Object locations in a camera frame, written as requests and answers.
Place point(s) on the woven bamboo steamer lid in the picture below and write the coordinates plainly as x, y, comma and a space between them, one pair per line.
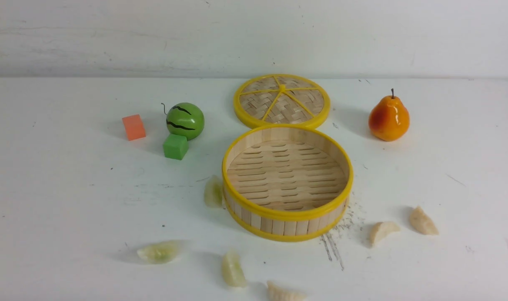
281, 99

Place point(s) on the green cube block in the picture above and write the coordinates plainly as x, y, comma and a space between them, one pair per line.
175, 146

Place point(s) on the orange cube block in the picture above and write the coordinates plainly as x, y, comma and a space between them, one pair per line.
134, 127

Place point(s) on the white dumpling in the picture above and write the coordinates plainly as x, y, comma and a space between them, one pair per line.
422, 223
278, 293
381, 230

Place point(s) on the green dumpling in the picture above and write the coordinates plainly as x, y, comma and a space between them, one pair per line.
232, 272
160, 253
213, 192

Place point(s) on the green toy watermelon ball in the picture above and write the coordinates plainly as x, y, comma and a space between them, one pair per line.
185, 119

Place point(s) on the bamboo steamer tray yellow rim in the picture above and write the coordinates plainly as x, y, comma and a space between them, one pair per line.
286, 183

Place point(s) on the orange toy pear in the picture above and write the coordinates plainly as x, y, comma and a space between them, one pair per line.
389, 120

